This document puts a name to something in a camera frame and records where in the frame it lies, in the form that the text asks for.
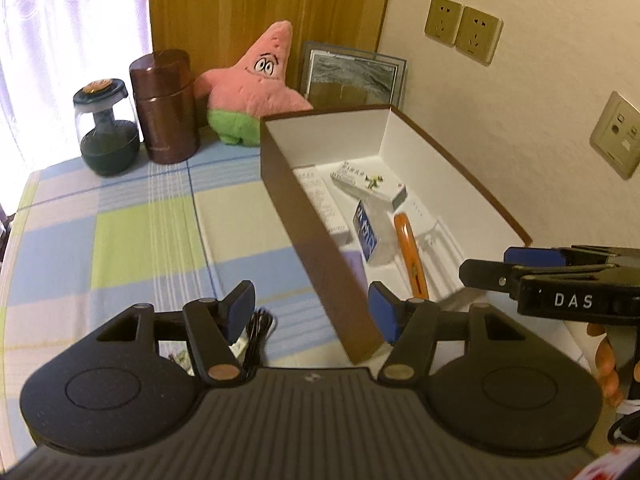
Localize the white wifi router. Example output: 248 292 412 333
398 197 465 301

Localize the orange utility knife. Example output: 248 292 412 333
394 212 430 299

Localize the long white ointment box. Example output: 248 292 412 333
330 160 408 212

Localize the tall white medicine box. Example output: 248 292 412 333
293 166 350 247

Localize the purple cosmetic tube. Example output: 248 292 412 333
342 250 369 292

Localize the clear plastic container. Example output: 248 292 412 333
367 205 400 266

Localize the person's right hand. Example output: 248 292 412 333
587 323 625 408

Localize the white patterned small box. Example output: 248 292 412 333
158 335 248 376

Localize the brown open cardboard box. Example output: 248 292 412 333
260 105 532 364

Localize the checkered blue green tablecloth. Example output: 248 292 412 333
1 135 349 468

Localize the pink Patrick star plush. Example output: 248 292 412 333
194 21 312 146

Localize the framed grey picture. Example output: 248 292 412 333
299 41 407 110

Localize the brown cylindrical canister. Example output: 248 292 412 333
129 49 200 165

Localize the wooden wardrobe panel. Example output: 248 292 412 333
149 0 387 87

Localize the purple sheer curtain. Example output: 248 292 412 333
0 0 151 172

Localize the black coiled cable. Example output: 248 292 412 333
242 306 277 378

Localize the single wall data socket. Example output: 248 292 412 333
590 91 640 180

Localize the double wall socket right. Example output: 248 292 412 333
454 6 503 66

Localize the double wall socket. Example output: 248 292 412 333
454 6 503 66
424 0 464 46

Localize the double wall socket left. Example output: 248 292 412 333
424 0 464 46

